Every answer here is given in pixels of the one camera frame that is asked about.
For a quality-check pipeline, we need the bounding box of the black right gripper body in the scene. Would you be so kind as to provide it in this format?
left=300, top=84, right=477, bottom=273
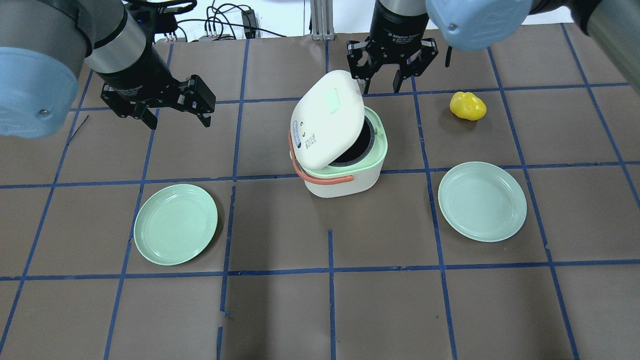
left=346, top=7, right=439, bottom=82

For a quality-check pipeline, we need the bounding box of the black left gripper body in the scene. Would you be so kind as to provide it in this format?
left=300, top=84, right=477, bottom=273
left=100, top=47, right=217, bottom=120

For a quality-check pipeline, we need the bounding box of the white rice cooker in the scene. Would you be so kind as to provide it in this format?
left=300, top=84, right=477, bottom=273
left=288, top=69, right=388, bottom=198

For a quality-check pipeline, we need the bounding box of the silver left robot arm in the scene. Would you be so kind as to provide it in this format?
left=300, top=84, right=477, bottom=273
left=0, top=0, right=217, bottom=139

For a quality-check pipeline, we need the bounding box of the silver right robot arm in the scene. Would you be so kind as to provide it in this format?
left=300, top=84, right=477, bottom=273
left=346, top=0, right=640, bottom=92

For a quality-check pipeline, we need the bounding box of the yellow toy bell pepper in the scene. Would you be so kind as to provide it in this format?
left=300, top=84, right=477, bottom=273
left=449, top=91, right=487, bottom=121

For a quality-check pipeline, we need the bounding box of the black power adapter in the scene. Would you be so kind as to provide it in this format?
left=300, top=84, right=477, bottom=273
left=241, top=9, right=258, bottom=39

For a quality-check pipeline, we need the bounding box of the green plate far from toy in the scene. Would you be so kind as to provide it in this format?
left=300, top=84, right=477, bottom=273
left=133, top=183, right=218, bottom=266

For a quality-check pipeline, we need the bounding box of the green plate near yellow toy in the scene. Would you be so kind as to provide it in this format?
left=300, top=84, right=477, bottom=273
left=438, top=161, right=528, bottom=243

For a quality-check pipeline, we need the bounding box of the aluminium frame post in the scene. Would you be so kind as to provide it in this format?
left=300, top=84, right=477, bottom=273
left=310, top=0, right=336, bottom=41

